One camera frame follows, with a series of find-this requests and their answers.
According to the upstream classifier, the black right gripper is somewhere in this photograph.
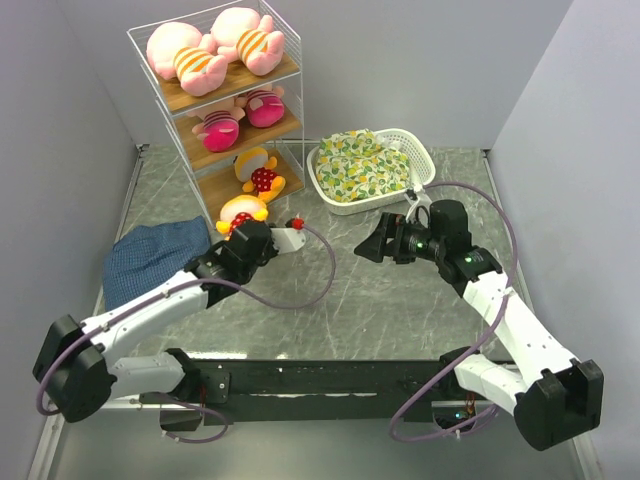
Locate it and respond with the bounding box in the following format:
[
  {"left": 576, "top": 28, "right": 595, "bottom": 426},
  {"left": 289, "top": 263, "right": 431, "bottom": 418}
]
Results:
[{"left": 354, "top": 212, "right": 445, "bottom": 264}]

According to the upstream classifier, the yellow plush red dotted dress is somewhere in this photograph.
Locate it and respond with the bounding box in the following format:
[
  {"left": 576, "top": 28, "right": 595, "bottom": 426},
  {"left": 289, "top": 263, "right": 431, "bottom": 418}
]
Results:
[{"left": 215, "top": 195, "right": 269, "bottom": 235}]

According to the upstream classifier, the black-haired doll pink striped dress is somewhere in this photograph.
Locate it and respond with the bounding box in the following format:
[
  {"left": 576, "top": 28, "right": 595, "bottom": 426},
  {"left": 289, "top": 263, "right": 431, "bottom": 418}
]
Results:
[{"left": 236, "top": 84, "right": 285, "bottom": 128}]

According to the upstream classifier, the pink plush pig striped shirt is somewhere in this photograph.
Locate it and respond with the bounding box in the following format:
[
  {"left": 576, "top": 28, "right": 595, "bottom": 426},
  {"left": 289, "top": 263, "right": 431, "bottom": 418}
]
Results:
[{"left": 146, "top": 22, "right": 228, "bottom": 97}]

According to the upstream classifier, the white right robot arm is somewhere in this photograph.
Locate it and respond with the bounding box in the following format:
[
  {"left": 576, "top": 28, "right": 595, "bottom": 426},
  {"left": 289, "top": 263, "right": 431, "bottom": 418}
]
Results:
[{"left": 354, "top": 200, "right": 604, "bottom": 451}]

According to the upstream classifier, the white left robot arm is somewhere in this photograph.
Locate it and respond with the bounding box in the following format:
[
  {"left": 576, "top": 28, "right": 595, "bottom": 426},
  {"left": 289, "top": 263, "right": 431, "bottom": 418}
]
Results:
[{"left": 33, "top": 220, "right": 276, "bottom": 423}]

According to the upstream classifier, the lemon print cloth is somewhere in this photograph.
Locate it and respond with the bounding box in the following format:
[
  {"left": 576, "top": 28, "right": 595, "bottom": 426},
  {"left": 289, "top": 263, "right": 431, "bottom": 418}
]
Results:
[{"left": 314, "top": 129, "right": 410, "bottom": 203}]

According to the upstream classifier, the white plastic basket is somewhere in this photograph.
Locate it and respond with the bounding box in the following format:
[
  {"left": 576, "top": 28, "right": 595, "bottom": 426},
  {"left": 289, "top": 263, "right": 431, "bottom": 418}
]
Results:
[{"left": 306, "top": 128, "right": 436, "bottom": 216}]

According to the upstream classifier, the blue checked cloth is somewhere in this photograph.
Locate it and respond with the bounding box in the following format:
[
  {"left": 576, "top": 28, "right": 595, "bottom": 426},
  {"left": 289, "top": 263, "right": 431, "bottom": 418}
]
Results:
[{"left": 102, "top": 216, "right": 211, "bottom": 311}]

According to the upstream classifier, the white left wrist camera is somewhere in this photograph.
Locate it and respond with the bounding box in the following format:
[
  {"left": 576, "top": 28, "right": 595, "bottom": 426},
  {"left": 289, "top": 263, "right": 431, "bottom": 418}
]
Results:
[{"left": 270, "top": 217, "right": 306, "bottom": 255}]

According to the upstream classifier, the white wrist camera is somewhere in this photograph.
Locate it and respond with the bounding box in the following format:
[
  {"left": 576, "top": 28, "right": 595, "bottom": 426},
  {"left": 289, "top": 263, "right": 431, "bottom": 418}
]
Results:
[
  {"left": 404, "top": 184, "right": 432, "bottom": 220},
  {"left": 270, "top": 217, "right": 306, "bottom": 255}
]

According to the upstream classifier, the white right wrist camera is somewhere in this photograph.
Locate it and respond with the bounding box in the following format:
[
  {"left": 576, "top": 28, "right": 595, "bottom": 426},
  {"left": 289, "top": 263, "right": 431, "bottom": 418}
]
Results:
[{"left": 404, "top": 184, "right": 432, "bottom": 220}]

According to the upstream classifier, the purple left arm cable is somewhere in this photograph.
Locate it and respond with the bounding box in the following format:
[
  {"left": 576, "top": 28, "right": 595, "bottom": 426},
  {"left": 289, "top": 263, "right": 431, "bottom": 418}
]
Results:
[{"left": 37, "top": 224, "right": 336, "bottom": 417}]

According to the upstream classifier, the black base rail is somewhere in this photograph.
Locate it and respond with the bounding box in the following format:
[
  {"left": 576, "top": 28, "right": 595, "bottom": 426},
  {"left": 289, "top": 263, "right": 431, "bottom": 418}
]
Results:
[{"left": 168, "top": 358, "right": 444, "bottom": 423}]

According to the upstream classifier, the white wire wooden shelf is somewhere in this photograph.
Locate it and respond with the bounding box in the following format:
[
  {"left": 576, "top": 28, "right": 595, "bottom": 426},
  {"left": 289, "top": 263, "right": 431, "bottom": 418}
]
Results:
[{"left": 128, "top": 1, "right": 305, "bottom": 223}]

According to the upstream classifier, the purple cable loop under rail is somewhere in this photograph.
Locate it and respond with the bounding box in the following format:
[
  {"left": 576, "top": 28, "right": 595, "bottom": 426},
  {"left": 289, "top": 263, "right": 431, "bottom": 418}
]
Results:
[{"left": 159, "top": 402, "right": 235, "bottom": 445}]

